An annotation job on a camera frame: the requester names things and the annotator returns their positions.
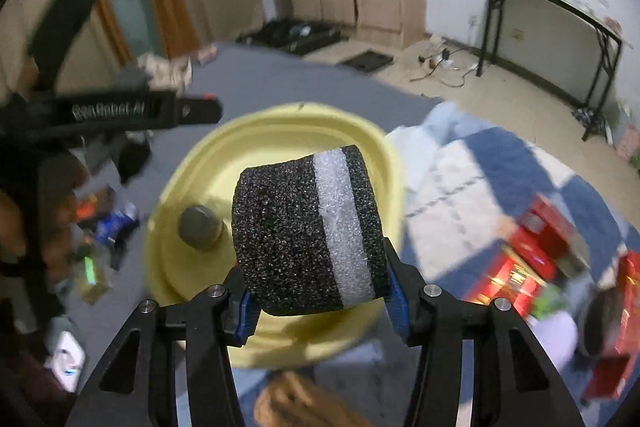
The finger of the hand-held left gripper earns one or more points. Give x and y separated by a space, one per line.
197 109

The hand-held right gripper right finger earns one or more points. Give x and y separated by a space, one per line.
398 304

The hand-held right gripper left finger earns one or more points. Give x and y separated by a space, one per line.
245 313

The yellow plastic basin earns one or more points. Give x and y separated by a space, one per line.
210 167

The small black foam cylinder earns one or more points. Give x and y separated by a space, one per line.
285 227

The person's left hand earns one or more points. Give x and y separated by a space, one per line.
60 217

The beige crumpled clothing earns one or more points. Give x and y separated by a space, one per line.
167 72

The small brown box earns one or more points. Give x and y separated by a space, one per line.
207 54

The grey round object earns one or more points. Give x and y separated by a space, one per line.
200 227

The open black suitcase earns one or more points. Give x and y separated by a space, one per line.
295 34

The blue packet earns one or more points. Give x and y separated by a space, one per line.
115 222

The blue white plaid blanket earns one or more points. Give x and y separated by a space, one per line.
465 187

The black floor mat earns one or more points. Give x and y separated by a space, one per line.
366 60

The pink box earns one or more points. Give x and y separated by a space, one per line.
629 144

